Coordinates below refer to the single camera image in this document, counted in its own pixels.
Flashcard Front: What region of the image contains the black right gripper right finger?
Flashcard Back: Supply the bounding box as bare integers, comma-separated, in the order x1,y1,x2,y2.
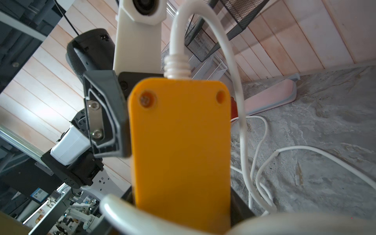
231,188,255,226

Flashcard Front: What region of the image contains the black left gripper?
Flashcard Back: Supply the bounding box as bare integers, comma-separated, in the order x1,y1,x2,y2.
82,70,164,158

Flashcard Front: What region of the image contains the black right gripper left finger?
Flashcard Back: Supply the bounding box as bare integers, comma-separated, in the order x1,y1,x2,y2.
121,186,135,206

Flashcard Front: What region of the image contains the orange power strip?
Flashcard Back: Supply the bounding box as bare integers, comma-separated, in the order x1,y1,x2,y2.
128,78,231,234

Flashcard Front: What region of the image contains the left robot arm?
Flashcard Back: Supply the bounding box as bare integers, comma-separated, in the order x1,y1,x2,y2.
42,28,162,201

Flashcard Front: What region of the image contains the red metal pencil bucket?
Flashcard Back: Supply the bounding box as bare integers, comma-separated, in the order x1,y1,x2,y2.
231,97,238,119

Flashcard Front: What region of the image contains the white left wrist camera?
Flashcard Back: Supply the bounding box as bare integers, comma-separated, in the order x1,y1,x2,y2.
113,1,166,74

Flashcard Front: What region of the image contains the white wire mesh shelf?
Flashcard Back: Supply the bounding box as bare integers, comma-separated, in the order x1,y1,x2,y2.
161,43,228,81

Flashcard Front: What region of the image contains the black mesh wall basket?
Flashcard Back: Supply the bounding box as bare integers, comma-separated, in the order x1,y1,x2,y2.
185,0,268,62

